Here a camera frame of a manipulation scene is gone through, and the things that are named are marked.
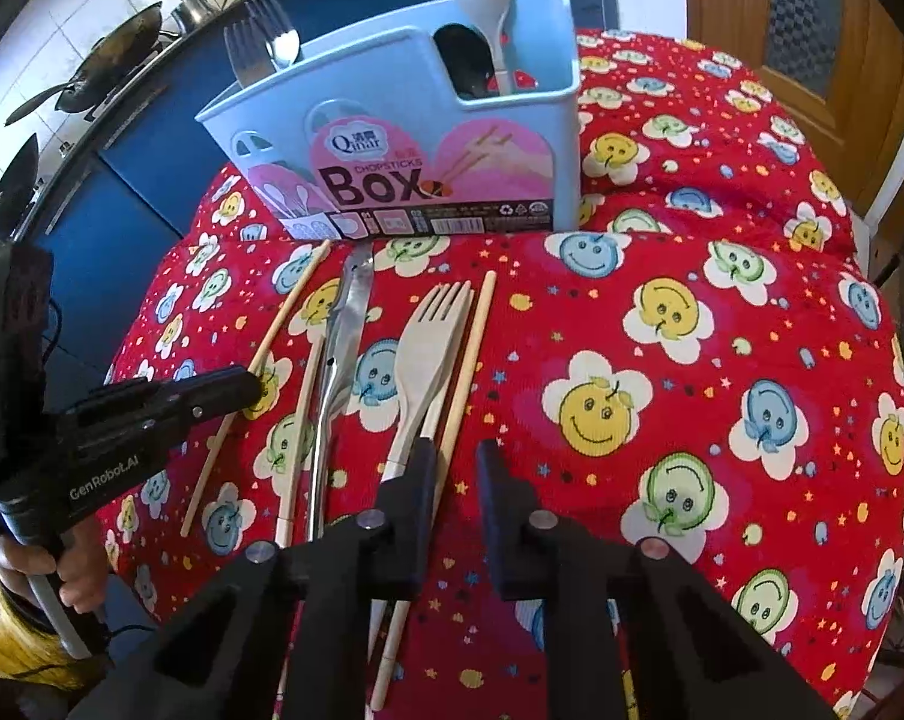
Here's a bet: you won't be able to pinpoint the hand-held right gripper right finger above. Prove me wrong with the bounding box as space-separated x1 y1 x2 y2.
476 437 836 720

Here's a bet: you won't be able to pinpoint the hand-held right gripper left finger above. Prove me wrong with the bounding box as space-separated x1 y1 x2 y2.
69 437 442 720

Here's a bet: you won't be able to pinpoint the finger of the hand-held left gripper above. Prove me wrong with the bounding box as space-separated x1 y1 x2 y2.
189 366 264 421

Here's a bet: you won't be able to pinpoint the pale wooden chopstick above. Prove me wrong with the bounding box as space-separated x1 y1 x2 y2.
179 238 333 539
369 272 496 712
276 336 327 550

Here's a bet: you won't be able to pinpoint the metal knife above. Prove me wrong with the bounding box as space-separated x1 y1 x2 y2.
308 244 376 541

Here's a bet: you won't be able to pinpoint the metal fork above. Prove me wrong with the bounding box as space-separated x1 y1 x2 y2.
224 21 273 89
246 0 301 70

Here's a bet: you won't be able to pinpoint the light blue utensil holder box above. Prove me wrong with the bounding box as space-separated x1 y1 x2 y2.
195 0 582 239

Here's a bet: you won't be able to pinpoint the black spoon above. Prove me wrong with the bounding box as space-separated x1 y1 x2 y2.
435 26 498 100

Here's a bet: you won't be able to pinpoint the person's left forearm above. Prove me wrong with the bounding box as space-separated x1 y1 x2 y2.
0 585 115 698

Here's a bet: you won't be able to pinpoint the person's left hand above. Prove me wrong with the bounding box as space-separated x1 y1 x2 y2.
0 517 109 616

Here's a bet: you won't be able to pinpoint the blue kitchen base cabinets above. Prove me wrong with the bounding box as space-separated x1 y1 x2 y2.
17 0 618 301

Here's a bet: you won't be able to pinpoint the black wok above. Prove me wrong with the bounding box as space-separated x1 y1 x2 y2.
0 133 44 241

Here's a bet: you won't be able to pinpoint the red smiley printed tablecloth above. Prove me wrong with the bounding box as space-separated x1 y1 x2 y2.
95 26 904 720

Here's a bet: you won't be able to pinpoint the brown wok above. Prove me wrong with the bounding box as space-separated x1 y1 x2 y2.
54 1 165 115

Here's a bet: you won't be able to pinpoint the metal kettle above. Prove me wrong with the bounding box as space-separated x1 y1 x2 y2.
170 0 228 35

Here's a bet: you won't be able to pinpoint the wooden door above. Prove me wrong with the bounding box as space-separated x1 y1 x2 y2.
681 0 904 233

